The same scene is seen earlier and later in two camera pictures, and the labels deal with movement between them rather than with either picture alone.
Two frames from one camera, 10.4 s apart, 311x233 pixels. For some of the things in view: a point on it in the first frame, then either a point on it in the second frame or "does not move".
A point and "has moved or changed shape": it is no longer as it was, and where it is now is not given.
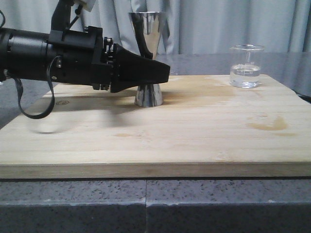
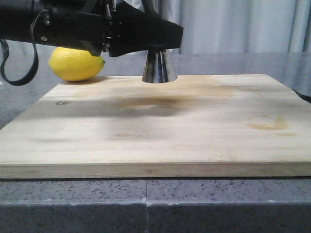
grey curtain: (194, 26) does not move
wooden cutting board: (206, 127) does not move
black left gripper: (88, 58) to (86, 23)
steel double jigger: (148, 95) has moved or changed shape
